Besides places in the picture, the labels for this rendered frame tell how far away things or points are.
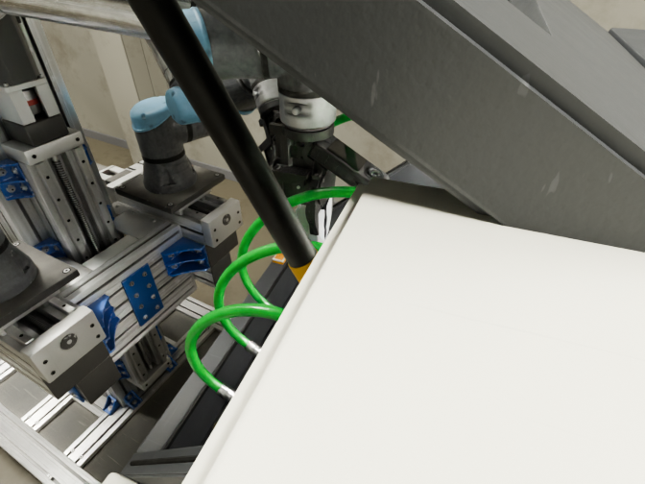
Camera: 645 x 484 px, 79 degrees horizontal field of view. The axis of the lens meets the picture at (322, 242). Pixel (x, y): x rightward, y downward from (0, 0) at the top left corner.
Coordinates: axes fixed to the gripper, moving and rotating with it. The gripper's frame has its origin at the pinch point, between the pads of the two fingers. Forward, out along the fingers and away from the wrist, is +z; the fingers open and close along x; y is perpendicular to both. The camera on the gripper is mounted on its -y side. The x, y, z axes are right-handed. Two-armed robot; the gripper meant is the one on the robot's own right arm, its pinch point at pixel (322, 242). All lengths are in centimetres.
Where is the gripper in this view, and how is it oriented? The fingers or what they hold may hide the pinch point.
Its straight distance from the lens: 65.0
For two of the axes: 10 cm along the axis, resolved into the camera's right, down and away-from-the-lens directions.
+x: -3.4, 5.8, -7.4
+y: -9.4, -2.1, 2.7
